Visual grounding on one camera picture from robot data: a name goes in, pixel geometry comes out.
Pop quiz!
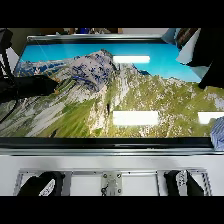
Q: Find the blue striped shirt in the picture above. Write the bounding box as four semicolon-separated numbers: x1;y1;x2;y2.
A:
209;116;224;152

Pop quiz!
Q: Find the silver frame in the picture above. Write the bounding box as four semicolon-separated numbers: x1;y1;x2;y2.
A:
0;33;224;197

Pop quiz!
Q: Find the black cable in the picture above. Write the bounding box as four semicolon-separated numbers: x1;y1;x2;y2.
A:
0;97;19;124

